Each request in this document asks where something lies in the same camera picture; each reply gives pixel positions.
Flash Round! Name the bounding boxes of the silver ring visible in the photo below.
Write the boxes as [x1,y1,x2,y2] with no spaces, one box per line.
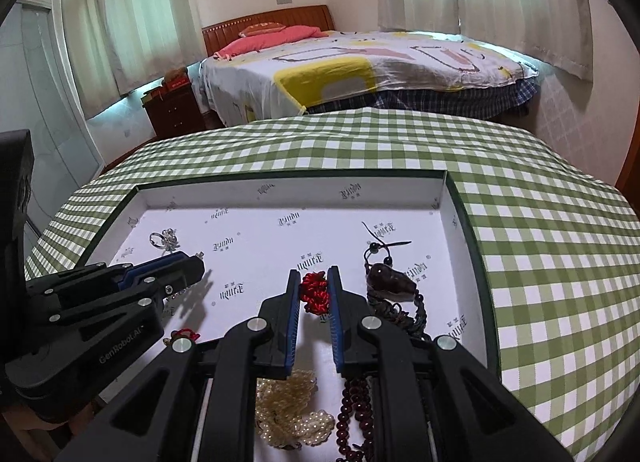
[148,227,182,257]

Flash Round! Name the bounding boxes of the red knot gold charm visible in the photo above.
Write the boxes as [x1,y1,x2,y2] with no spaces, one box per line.
[163,328,201,346]

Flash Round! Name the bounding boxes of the dark red bead bracelet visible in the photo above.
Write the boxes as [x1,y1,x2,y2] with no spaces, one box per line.
[335,375,377,462]

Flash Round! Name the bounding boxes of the black gourd pendant cord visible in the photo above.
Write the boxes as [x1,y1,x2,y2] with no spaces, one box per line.
[360,219,433,341]

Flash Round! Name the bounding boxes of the white pearl necklace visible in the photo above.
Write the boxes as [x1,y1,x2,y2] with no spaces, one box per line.
[254,368,336,450]

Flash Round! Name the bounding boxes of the small red bead ornament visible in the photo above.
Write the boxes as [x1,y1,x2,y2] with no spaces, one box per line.
[299,271,330,316]

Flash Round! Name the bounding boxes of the green tray white lining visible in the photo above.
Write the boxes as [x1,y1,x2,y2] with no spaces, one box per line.
[74,169,501,462]

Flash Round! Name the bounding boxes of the dark wooden nightstand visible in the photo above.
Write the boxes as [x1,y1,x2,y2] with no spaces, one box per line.
[142,85,206,139]

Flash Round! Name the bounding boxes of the glass sliding wardrobe door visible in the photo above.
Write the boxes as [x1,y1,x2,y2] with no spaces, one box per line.
[0,0,106,238]

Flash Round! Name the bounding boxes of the green checkered tablecloth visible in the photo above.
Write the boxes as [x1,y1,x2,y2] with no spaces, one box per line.
[25,108,639,461]

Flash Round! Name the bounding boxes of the red box on nightstand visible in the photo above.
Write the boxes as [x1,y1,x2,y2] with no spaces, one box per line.
[156,67,191,94]

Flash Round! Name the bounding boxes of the left white curtain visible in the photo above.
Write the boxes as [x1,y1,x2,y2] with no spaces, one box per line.
[60,0,205,119]

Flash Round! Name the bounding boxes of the wooden headboard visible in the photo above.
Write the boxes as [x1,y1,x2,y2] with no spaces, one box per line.
[200,4,336,58]

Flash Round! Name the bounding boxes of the pink pillow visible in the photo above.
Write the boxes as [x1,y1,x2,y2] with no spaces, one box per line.
[213,26,328,60]

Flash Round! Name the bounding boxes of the bed with patterned sheet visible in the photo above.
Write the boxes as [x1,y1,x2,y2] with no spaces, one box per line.
[198,31,539,126]

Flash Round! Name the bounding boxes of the orange patterned pillow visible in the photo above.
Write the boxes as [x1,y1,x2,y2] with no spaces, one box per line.
[239,22,286,38]

